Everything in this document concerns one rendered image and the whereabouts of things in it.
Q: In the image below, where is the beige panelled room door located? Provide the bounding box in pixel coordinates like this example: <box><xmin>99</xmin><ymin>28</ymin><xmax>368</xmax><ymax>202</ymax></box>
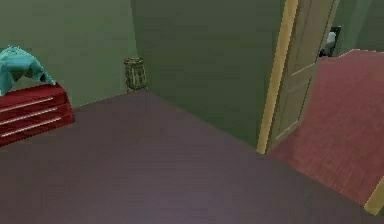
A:
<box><xmin>266</xmin><ymin>0</ymin><xmax>341</xmax><ymax>153</ymax></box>

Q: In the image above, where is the black framed object with white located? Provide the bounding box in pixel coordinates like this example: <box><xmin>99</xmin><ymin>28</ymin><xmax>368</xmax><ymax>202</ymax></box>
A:
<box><xmin>318</xmin><ymin>25</ymin><xmax>342</xmax><ymax>58</ymax></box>

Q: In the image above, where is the red chest of drawers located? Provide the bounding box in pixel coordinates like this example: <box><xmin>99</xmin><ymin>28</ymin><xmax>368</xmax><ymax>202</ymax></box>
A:
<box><xmin>0</xmin><ymin>82</ymin><xmax>76</xmax><ymax>148</ymax></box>

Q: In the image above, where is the teal cloth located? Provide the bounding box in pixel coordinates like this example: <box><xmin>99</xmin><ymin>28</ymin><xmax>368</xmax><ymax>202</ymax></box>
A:
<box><xmin>0</xmin><ymin>45</ymin><xmax>57</xmax><ymax>97</ymax></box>

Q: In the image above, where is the olive wire waste bin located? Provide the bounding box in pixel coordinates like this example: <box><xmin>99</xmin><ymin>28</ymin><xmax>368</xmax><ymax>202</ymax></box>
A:
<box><xmin>123</xmin><ymin>57</ymin><xmax>149</xmax><ymax>94</ymax></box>

